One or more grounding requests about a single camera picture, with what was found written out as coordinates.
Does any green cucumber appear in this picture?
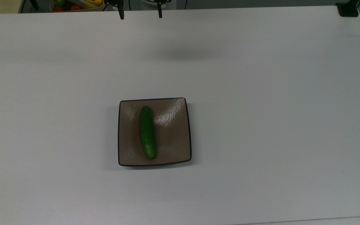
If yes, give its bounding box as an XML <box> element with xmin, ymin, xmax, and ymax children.
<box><xmin>138</xmin><ymin>106</ymin><xmax>158</xmax><ymax>160</ymax></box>

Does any black table clamp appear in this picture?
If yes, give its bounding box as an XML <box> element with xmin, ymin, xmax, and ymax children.
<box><xmin>336</xmin><ymin>0</ymin><xmax>360</xmax><ymax>17</ymax></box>

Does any square brown ceramic plate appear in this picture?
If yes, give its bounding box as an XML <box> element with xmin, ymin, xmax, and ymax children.
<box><xmin>118</xmin><ymin>97</ymin><xmax>192</xmax><ymax>167</ymax></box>

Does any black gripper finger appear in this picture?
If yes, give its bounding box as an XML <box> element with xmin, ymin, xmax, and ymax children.
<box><xmin>155</xmin><ymin>0</ymin><xmax>171</xmax><ymax>18</ymax></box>
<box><xmin>104</xmin><ymin>0</ymin><xmax>125</xmax><ymax>20</ymax></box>

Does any yellow toy pepper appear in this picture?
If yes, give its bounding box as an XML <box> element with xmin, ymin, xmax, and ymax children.
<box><xmin>82</xmin><ymin>0</ymin><xmax>104</xmax><ymax>9</ymax></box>

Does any clear toy fruit box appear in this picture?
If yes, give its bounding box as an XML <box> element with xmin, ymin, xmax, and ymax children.
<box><xmin>49</xmin><ymin>0</ymin><xmax>105</xmax><ymax>13</ymax></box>

